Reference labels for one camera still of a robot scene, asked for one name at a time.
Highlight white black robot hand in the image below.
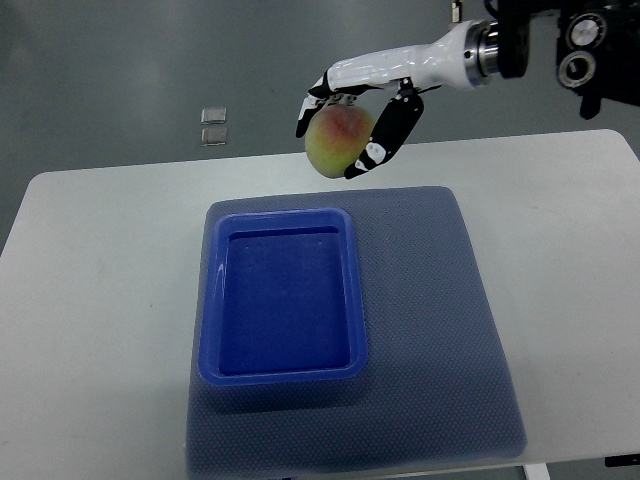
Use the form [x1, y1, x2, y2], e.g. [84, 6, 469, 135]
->
[296, 20, 497, 179]

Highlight yellow red peach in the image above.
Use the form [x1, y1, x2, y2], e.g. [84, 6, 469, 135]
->
[305, 105, 375, 179]

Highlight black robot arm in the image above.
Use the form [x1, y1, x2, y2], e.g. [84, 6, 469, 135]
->
[484, 1, 639, 120]

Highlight upper metal floor plate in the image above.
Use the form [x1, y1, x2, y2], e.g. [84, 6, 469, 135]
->
[200, 106, 227, 125]

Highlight blue plastic tray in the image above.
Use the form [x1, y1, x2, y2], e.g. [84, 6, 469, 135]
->
[197, 208, 368, 388]

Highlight grey blue mat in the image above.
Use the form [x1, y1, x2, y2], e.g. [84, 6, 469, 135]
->
[186, 187, 527, 479]

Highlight white table leg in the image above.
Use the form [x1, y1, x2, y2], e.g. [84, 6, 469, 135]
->
[523, 463, 551, 480]

